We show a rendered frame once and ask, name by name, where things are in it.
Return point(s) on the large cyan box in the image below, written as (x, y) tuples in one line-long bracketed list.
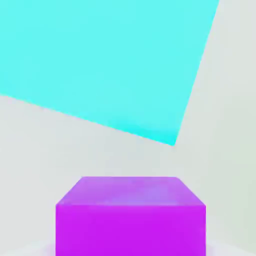
[(104, 60)]

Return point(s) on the small purple cube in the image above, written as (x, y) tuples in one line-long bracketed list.
[(130, 226)]

